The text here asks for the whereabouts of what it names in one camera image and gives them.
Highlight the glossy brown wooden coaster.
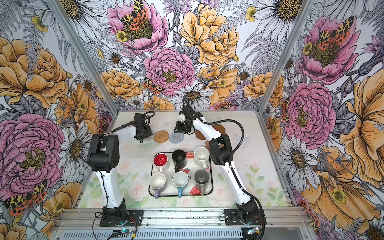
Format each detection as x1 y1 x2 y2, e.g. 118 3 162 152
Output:
196 130 206 140

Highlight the grey crochet coaster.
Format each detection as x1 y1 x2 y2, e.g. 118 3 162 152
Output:
169 133 184 145

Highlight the woven rattan coaster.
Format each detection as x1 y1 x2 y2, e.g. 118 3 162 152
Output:
154 130 170 144

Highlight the matte brown wooden coaster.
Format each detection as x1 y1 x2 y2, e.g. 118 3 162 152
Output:
212 124 226 134

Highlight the multicolour rope coaster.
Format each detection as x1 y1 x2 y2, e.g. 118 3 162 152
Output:
142 135 154 142

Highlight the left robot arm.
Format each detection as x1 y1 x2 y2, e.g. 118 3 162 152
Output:
86 111 156 226

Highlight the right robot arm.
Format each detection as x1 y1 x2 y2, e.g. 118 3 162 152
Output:
174 102 262 225

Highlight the black mug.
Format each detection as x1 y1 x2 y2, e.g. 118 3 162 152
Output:
172 150 187 173

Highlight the red interior mug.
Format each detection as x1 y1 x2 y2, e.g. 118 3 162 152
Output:
153 153 169 173

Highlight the white tray with strawberries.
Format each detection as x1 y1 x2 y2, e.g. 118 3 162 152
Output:
149 147 214 199

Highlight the grey mug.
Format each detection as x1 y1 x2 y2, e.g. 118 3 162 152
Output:
194 170 210 196

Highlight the green circuit board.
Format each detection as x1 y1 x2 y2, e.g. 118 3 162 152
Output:
110 229 137 238

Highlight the right small circuit board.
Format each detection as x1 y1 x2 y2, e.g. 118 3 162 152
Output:
247 227 260 235

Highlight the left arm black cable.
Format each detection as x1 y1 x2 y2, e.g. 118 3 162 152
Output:
98 110 156 211

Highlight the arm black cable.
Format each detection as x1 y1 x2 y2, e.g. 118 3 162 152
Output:
182 98 267 240
98 110 156 211

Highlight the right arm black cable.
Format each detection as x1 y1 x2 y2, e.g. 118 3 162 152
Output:
182 98 267 240

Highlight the white mug purple handle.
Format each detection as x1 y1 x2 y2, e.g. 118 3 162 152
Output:
149 172 167 199

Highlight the white mug blue handle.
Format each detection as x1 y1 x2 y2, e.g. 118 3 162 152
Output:
172 171 189 198

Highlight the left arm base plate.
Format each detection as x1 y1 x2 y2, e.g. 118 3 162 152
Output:
99 209 144 227

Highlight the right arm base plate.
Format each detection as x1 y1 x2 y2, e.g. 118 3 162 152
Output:
224 209 267 226

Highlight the aluminium front rail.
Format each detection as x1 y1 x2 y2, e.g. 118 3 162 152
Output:
54 206 310 231

